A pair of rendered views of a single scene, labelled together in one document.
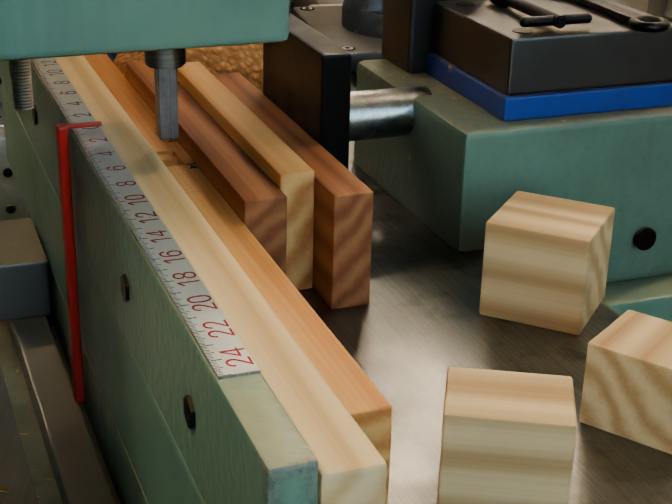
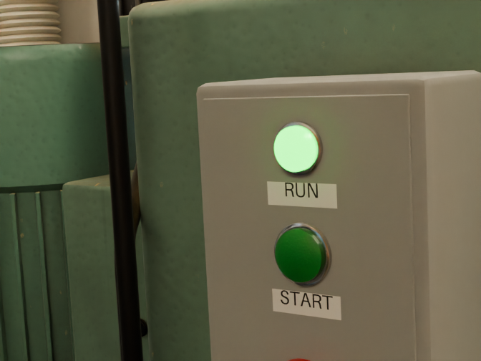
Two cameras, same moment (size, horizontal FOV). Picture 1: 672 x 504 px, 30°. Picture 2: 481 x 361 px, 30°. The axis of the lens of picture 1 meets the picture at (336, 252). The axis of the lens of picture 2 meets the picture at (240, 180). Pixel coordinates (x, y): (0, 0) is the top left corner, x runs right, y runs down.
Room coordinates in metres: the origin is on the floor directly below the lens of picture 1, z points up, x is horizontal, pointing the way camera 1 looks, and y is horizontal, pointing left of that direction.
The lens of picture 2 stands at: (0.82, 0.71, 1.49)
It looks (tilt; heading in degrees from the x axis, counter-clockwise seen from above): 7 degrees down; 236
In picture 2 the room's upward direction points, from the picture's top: 3 degrees counter-clockwise
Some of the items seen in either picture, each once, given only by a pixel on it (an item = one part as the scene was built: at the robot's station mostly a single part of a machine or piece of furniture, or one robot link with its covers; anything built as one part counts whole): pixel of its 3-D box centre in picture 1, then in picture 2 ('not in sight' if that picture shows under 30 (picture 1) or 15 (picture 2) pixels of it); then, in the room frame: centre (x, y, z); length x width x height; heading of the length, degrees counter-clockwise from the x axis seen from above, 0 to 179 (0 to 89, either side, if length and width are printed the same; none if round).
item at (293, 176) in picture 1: (234, 163); not in sight; (0.60, 0.05, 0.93); 0.19 x 0.02 x 0.06; 21
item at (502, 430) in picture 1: (505, 441); not in sight; (0.36, -0.06, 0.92); 0.04 x 0.03 x 0.04; 83
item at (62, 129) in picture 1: (87, 266); not in sight; (0.55, 0.12, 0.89); 0.02 x 0.01 x 0.14; 111
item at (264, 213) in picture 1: (195, 165); not in sight; (0.60, 0.07, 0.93); 0.24 x 0.02 x 0.05; 21
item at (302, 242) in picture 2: not in sight; (299, 255); (0.62, 0.44, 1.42); 0.02 x 0.01 x 0.02; 111
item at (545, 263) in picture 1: (547, 260); not in sight; (0.50, -0.09, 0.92); 0.04 x 0.04 x 0.04; 65
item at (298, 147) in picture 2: not in sight; (295, 148); (0.62, 0.44, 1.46); 0.02 x 0.01 x 0.02; 111
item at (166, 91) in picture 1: (165, 85); not in sight; (0.57, 0.08, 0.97); 0.01 x 0.01 x 0.05; 21
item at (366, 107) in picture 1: (359, 115); not in sight; (0.61, -0.01, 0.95); 0.09 x 0.07 x 0.09; 21
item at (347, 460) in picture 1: (125, 186); not in sight; (0.57, 0.10, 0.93); 0.60 x 0.02 x 0.05; 21
